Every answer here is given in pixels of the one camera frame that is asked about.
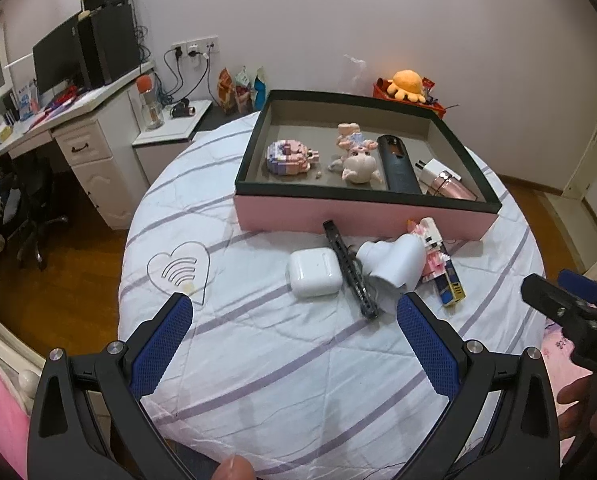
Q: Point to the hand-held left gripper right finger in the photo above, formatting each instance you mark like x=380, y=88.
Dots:
x=428, y=347

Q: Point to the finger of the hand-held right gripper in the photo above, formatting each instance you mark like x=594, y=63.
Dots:
x=586, y=285
x=548, y=297

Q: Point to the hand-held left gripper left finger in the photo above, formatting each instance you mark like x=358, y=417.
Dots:
x=161, y=347

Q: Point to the small blue yellow box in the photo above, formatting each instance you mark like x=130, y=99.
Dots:
x=449, y=285

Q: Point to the white elbow-shaped plastic device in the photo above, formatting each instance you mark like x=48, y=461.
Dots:
x=396, y=262

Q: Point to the small pink white block figure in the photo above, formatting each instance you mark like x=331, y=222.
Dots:
x=431, y=247

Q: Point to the black bar tool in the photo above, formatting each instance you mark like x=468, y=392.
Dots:
x=353, y=270

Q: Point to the white earbuds case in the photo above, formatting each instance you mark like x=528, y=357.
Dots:
x=313, y=272

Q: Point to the rose gold metal cup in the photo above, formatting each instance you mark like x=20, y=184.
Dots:
x=453, y=187

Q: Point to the pink storage box dark rim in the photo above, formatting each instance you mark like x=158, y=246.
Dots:
x=363, y=210

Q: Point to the white charger plug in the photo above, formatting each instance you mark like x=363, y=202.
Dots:
x=431, y=170

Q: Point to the black remote control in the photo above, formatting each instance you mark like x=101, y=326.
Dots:
x=398, y=165

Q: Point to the pink pig doll figure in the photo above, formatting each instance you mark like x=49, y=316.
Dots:
x=361, y=162

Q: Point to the pink building block toy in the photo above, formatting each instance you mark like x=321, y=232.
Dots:
x=291, y=157

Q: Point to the person's right hand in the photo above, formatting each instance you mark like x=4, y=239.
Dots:
x=573, y=400

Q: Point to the person's left hand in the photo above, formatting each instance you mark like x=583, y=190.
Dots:
x=234, y=469

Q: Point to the pink printed bed sheet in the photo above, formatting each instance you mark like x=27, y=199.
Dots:
x=556, y=345

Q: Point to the white striped quilted table cover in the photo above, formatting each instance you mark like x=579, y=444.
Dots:
x=278, y=350

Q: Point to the black office chair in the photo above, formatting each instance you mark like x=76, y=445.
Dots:
x=33, y=200

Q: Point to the white desk with drawers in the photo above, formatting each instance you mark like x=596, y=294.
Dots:
x=93, y=160

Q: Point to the white bedside cabinet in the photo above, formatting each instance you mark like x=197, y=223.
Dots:
x=168, y=140

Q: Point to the red printed toy box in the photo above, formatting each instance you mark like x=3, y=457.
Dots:
x=431, y=105

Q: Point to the clear bottle orange cap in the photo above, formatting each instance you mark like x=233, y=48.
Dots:
x=151, y=107

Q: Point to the orange octopus plush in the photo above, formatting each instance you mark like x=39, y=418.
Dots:
x=406, y=85

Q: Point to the red items on desk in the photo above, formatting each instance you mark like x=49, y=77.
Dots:
x=61, y=97

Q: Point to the pale green snack bag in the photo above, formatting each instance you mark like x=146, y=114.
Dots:
x=243, y=87

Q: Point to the blue white snack bag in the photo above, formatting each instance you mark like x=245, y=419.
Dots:
x=261, y=87

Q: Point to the blue white carton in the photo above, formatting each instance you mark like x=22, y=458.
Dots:
x=28, y=100

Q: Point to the clear plastic bag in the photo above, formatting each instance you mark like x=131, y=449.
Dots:
x=354, y=67

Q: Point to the black computer tower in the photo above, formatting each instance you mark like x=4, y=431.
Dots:
x=108, y=45

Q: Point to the black computer monitor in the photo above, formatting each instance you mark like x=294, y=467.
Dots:
x=56, y=57

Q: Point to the white door frame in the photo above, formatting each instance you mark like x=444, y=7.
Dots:
x=596, y=155

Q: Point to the white bed frame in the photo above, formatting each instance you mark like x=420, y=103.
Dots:
x=8, y=355

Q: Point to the small black camera device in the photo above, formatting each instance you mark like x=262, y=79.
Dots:
x=182, y=110

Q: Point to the white wall socket strip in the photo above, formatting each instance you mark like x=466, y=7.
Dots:
x=196, y=47

